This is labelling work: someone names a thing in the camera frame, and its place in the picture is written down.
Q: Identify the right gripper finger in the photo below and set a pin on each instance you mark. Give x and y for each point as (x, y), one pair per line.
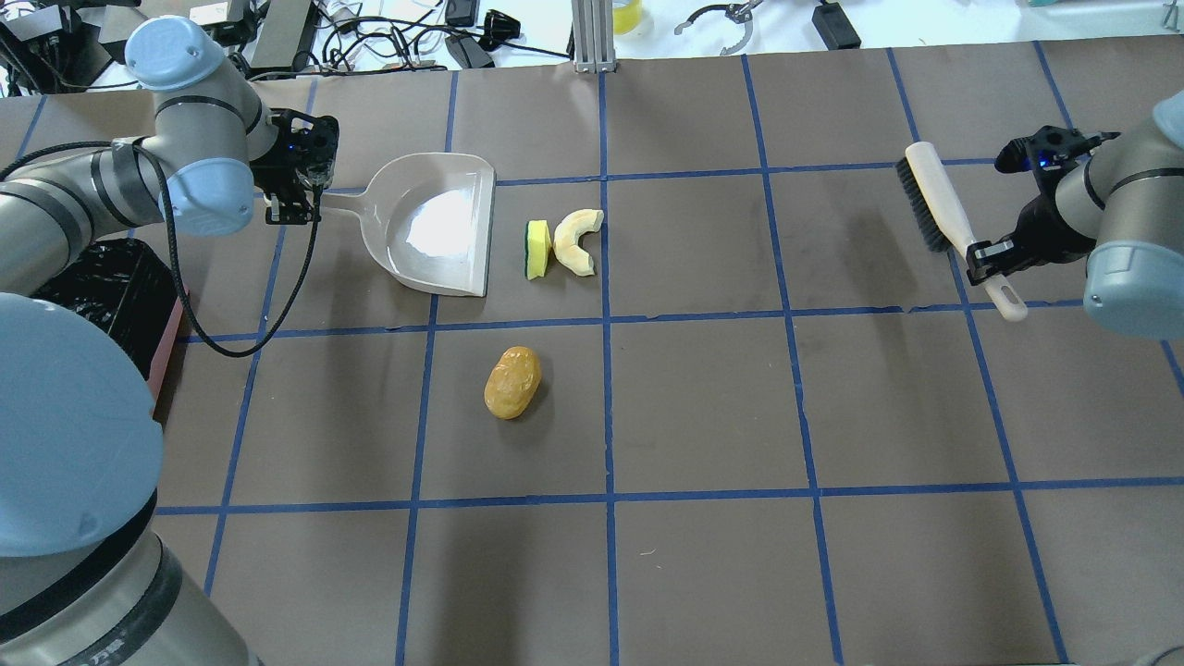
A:
(999, 265)
(998, 252)

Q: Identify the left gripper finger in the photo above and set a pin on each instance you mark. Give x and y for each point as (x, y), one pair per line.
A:
(278, 209)
(306, 203)

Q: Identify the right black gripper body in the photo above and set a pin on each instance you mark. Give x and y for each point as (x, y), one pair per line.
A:
(1045, 224)

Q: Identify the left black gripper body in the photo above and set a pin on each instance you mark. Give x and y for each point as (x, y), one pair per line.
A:
(275, 176)

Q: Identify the white hand brush black bristles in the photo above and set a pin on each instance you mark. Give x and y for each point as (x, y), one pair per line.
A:
(942, 221)

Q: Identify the white plastic dustpan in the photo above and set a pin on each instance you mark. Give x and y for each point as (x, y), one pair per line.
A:
(426, 219)

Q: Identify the pale yellow shrimp toy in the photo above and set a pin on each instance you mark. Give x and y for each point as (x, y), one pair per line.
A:
(567, 240)

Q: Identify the brown potato toy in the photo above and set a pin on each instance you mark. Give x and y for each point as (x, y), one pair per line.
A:
(513, 382)

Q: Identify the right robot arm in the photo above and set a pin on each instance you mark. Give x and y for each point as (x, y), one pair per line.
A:
(1113, 200)

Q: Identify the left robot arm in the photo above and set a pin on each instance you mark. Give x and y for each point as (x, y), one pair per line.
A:
(86, 579)

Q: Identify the pink bin with black bag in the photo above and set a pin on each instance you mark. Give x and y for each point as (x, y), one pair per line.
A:
(122, 287)

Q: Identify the black power brick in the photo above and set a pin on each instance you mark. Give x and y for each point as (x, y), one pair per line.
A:
(467, 53)

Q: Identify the black power adapter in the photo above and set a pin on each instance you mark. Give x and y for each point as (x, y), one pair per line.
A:
(834, 27)

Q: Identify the black electronics box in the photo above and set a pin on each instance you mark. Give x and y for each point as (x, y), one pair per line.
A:
(54, 46)

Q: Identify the yellow tape roll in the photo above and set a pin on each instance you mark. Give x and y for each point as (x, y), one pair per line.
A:
(626, 15)

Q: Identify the aluminium frame post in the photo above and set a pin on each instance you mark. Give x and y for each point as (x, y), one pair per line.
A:
(593, 39)

